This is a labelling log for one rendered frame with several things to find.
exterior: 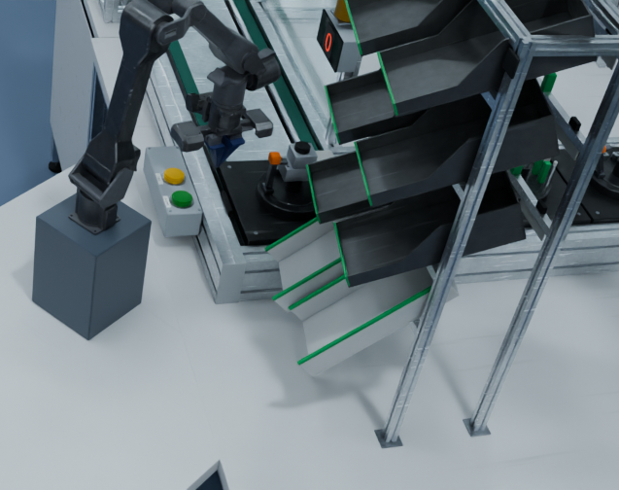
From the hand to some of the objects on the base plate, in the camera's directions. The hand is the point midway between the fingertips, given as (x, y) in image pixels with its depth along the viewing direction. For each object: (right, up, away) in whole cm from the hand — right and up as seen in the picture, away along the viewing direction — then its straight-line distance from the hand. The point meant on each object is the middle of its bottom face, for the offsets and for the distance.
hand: (219, 151), depth 222 cm
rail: (-11, +1, +32) cm, 34 cm away
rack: (+34, -39, -2) cm, 52 cm away
